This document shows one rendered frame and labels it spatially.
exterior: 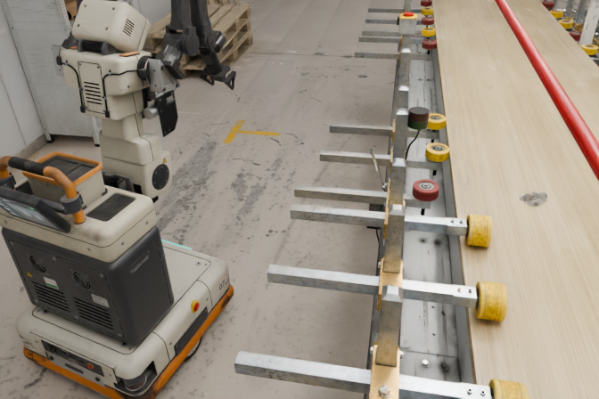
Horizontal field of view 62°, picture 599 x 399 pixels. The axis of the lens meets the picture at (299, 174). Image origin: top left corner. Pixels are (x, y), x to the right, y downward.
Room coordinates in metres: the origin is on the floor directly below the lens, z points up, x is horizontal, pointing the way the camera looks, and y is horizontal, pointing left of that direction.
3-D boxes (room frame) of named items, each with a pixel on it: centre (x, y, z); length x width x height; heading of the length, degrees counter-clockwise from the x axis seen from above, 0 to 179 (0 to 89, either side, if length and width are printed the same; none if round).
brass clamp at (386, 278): (0.83, -0.20, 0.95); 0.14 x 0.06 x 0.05; 168
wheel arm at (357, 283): (0.82, -0.17, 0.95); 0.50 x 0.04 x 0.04; 78
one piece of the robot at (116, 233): (1.46, 0.78, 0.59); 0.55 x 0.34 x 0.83; 64
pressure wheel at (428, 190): (1.29, -0.39, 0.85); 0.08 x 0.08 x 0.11
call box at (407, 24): (2.09, -0.47, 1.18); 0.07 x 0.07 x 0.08; 78
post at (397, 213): (0.86, -0.20, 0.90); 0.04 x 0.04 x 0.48; 78
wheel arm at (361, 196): (1.33, -0.20, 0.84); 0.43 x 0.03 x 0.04; 78
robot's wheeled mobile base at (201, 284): (1.54, 0.74, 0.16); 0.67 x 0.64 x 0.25; 154
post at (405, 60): (1.83, -0.41, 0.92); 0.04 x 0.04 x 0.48; 78
